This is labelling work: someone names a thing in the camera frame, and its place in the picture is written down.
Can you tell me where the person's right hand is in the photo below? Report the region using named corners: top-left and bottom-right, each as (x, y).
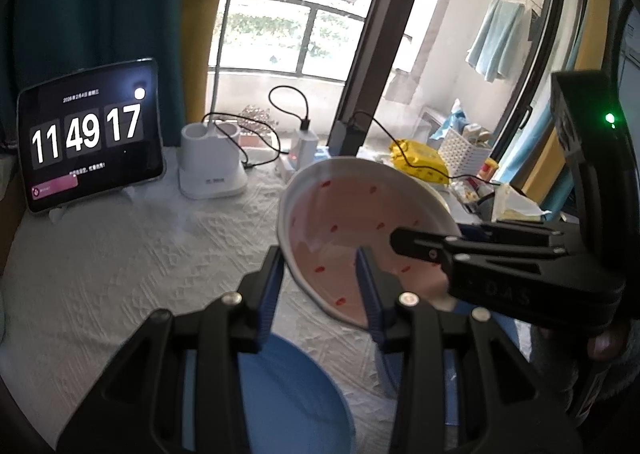
top-left (585, 326), bottom-right (630, 362)

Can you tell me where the white desk lamp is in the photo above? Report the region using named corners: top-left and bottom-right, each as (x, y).
top-left (176, 0), bottom-right (311, 199)

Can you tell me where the tissue pack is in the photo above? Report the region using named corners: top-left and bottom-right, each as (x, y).
top-left (492, 184), bottom-right (551, 222)

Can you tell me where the white charger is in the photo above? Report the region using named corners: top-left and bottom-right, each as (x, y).
top-left (292, 119), bottom-right (319, 169)

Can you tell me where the dark door frame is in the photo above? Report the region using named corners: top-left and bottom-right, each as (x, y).
top-left (325, 0), bottom-right (436, 155)

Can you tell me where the white tablecloth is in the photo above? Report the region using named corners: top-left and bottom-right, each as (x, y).
top-left (0, 146), bottom-right (481, 454)

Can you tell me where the pink bowl with red specks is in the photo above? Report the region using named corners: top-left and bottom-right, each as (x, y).
top-left (277, 157), bottom-right (463, 335)

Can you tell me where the clear tablet stand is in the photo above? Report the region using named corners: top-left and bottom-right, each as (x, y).
top-left (47, 184), bottom-right (136, 223)

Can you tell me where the black charger cable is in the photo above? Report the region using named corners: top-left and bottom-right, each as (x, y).
top-left (269, 86), bottom-right (311, 132)

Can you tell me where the yellow packet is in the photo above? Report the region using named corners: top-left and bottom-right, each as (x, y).
top-left (390, 140), bottom-right (451, 183)

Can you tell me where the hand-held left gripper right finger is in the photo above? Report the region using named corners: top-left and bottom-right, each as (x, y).
top-left (356, 246), bottom-right (583, 454)

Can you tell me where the blue plastic bag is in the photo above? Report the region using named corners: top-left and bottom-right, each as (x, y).
top-left (430, 98), bottom-right (476, 139)

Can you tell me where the light blue towel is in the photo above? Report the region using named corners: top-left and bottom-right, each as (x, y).
top-left (466, 0), bottom-right (526, 83)

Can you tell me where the white woven basket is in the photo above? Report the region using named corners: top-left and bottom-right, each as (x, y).
top-left (437, 126), bottom-right (493, 169)

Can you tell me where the deep blue plate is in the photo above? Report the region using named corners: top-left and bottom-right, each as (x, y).
top-left (182, 334), bottom-right (357, 454)

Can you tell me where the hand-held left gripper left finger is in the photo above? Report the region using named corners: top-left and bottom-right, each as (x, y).
top-left (57, 245), bottom-right (285, 454)

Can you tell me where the black lamp cable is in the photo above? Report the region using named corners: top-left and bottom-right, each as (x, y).
top-left (202, 112), bottom-right (292, 169)

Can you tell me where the black tablet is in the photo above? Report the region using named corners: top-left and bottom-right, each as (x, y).
top-left (16, 58), bottom-right (166, 215)

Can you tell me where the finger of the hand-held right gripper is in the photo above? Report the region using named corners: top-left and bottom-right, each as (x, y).
top-left (460, 221), bottom-right (568, 241)
top-left (389, 228), bottom-right (570, 265)

